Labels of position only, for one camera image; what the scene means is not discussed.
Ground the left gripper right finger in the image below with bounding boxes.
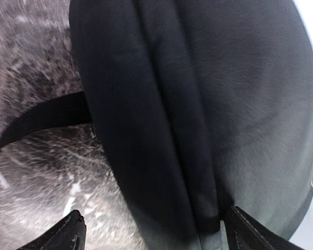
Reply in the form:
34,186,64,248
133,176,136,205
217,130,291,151
223,206,302,250

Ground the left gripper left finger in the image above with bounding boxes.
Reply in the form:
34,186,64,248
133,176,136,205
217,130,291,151
16,210,87,250

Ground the black student backpack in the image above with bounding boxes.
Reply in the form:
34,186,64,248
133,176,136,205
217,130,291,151
0,1,313,249

